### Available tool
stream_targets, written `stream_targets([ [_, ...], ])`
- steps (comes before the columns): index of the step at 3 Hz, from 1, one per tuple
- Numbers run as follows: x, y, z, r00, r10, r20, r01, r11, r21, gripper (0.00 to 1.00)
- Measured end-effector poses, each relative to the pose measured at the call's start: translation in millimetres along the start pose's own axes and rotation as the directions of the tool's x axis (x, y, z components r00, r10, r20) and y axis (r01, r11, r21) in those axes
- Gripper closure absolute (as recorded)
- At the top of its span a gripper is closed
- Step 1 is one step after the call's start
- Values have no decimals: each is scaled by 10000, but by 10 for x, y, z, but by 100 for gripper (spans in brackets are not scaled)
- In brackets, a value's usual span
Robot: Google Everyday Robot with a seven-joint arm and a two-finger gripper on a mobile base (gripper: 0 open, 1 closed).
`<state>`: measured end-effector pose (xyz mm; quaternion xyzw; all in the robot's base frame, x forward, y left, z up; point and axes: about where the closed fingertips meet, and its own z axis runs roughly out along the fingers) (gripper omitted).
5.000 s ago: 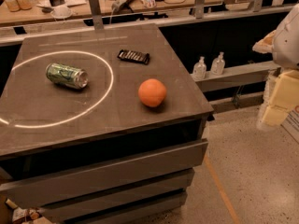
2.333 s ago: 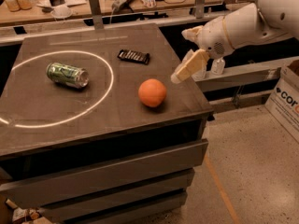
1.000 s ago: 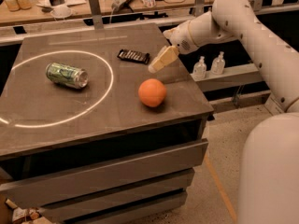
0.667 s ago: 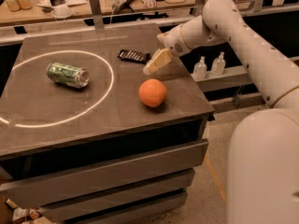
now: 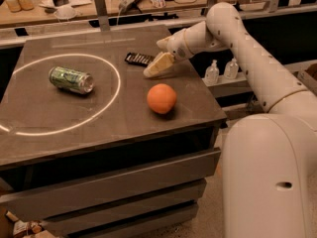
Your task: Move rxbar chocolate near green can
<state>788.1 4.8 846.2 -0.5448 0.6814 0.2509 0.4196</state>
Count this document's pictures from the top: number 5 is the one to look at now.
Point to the black rxbar chocolate bar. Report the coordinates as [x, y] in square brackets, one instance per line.
[139, 59]

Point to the right clear sanitizer bottle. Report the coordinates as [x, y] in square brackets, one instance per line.
[231, 69]

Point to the white bowl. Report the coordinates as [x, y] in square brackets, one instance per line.
[65, 13]

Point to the left clear sanitizer bottle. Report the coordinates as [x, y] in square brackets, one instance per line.
[212, 73]

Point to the orange fruit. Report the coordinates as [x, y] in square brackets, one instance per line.
[161, 98]

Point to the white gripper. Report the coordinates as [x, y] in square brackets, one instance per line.
[177, 46]

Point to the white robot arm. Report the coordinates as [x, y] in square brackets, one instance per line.
[269, 157]

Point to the grey drawer cabinet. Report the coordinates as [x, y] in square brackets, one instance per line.
[103, 164]

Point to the clear sanitizer bottle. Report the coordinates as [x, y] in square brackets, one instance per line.
[231, 69]
[212, 73]

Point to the wooden workbench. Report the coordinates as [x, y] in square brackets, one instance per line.
[88, 11]

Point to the metal post bracket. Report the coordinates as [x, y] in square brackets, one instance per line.
[102, 15]

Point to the green soda can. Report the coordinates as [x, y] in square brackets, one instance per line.
[71, 80]

